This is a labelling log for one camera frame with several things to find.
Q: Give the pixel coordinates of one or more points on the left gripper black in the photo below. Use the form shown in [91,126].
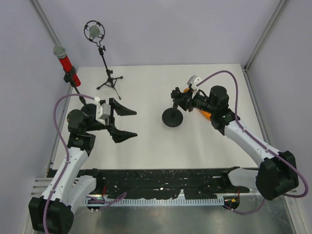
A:
[117,135]

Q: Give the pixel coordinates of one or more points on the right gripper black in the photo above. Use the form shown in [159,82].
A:
[185,101]

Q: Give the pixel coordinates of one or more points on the black round-base mic stand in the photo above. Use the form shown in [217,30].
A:
[172,117]

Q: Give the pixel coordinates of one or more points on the orange microphone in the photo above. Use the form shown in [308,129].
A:
[205,114]

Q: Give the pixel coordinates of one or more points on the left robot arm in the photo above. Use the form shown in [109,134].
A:
[53,212]

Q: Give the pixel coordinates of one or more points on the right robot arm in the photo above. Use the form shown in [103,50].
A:
[275,175]

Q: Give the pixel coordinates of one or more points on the black round-base stand left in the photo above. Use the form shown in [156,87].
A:
[84,100]

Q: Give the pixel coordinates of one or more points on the red microphone silver grille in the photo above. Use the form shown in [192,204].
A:
[60,52]

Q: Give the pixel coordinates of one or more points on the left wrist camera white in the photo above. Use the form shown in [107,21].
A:
[103,110]

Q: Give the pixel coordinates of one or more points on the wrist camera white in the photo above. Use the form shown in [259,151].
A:
[193,82]
[103,110]

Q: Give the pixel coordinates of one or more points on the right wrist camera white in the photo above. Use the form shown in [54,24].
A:
[193,82]

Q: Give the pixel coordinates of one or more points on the white slotted cable duct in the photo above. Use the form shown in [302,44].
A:
[180,201]

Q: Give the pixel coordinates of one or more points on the black front rail base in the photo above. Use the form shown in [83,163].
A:
[162,184]

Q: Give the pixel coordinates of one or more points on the black tripod stand shock mount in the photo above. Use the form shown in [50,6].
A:
[110,82]

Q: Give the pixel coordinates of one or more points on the right aluminium frame post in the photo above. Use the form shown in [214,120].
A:
[273,20]

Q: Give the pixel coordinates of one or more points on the aluminium frame post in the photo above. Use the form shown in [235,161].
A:
[45,21]
[273,20]

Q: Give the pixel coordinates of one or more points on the left aluminium frame post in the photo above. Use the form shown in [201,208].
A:
[45,21]

